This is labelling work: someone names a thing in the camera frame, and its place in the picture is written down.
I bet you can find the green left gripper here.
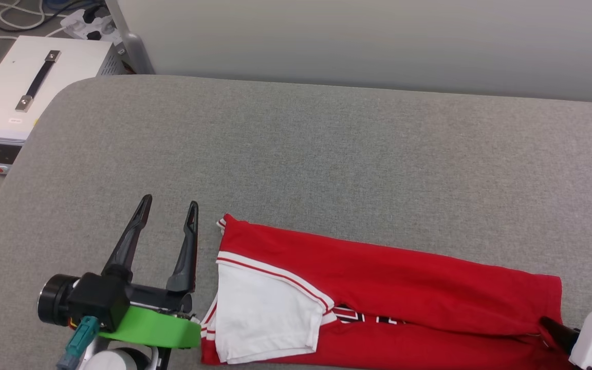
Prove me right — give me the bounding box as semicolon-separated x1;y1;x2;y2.
98;194;202;349

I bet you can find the red and white garment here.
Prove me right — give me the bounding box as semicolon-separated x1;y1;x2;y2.
200;213;578;370

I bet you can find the white equipment box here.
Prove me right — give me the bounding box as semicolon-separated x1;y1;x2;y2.
0;35;128;176

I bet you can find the white power strip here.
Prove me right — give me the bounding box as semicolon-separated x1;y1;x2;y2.
60;7;123;46

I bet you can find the teal left camera connector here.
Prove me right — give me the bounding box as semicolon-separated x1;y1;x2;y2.
55;316;101;370

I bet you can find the grey metal frame leg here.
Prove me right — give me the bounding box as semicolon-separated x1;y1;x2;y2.
104;0;156;76

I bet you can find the black strap handle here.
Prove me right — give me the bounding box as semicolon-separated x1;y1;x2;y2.
15;50;62;113

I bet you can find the black floor cable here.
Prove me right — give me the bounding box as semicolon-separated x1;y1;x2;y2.
0;0;88;32

